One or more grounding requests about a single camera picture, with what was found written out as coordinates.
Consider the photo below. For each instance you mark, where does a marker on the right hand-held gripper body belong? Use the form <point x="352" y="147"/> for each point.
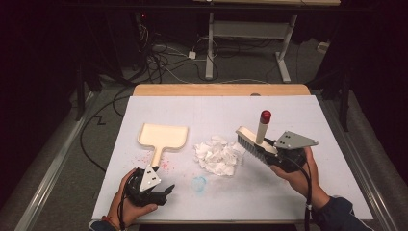
<point x="293" y="140"/>

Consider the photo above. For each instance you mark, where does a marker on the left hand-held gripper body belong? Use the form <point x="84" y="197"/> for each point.
<point x="149" y="179"/>

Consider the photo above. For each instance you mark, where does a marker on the cream brush with red tip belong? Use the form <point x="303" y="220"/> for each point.
<point x="261" y="131"/>

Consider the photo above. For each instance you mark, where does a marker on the cream plastic dustpan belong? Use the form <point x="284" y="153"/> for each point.
<point x="163" y="136"/>

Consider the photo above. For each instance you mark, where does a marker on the pile of white tissues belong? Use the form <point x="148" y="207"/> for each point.
<point x="218" y="157"/>

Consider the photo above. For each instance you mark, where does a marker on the person's left hand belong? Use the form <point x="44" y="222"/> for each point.
<point x="130" y="213"/>

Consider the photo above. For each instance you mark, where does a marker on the person's right hand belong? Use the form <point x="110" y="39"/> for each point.
<point x="303" y="183"/>

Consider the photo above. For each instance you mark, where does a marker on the white foam board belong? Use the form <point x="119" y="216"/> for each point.
<point x="224" y="112"/>

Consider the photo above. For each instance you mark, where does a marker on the black metal stand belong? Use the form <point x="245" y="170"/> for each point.
<point x="344" y="102"/>

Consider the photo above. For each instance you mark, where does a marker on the wooden table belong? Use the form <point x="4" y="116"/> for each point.
<point x="221" y="89"/>

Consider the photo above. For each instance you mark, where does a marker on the small white box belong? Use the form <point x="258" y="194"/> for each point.
<point x="322" y="47"/>

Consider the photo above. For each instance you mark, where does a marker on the white power adapter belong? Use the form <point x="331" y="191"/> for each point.
<point x="191" y="55"/>

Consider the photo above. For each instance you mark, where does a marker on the aluminium rail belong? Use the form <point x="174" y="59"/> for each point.
<point x="369" y="179"/>
<point x="51" y="173"/>

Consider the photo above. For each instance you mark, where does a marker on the white desk frame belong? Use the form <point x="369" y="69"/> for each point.
<point x="250" y="29"/>

